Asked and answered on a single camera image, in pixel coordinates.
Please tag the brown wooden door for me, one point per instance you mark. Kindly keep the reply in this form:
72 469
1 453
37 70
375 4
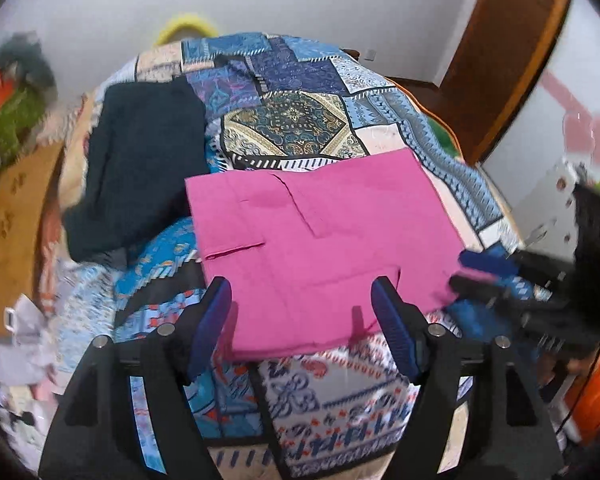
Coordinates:
505 60

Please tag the white crumpled cloth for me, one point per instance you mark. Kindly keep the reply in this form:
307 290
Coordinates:
22 345

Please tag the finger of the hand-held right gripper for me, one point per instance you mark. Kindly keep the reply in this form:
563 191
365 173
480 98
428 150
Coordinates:
482 262
472 286

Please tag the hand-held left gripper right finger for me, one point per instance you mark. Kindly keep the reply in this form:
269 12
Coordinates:
391 317

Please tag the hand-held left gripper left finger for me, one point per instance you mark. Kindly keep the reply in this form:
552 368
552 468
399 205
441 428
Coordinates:
211 316

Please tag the brown cardboard box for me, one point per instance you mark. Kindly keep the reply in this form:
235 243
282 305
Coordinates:
15 240

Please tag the orange bucket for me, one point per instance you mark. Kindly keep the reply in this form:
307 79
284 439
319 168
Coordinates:
597 395

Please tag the pink pants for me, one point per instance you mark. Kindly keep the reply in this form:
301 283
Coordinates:
330 240

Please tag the pile of colourful clothes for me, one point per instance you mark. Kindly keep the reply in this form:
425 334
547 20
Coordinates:
12 105

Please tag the patchwork printed blanket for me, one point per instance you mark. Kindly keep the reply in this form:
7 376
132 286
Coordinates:
300 220

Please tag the dark folded garment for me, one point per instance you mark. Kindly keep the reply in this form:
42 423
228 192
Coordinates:
135 170

